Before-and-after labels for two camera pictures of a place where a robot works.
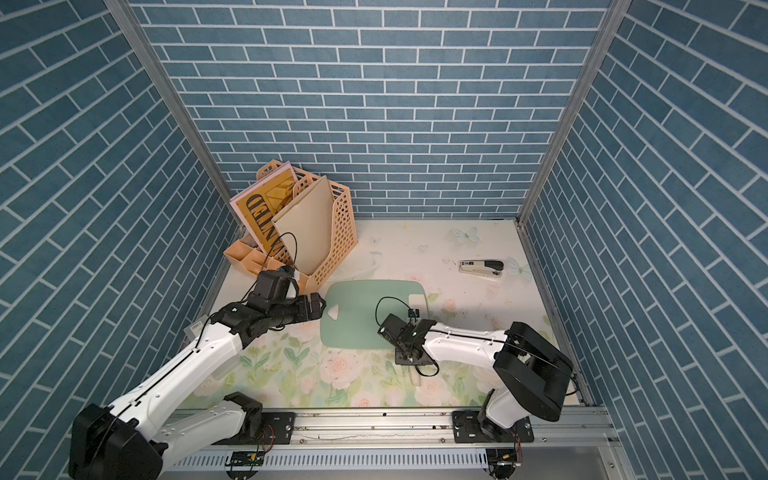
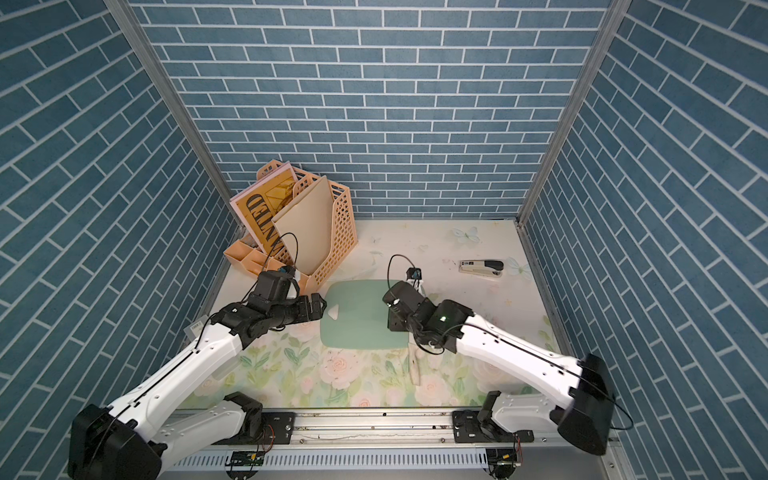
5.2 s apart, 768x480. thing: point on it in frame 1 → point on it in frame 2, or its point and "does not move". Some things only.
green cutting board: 363,306 does not move
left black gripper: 304,311 does not move
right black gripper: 399,357 → 393,321
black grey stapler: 492,268 does not move
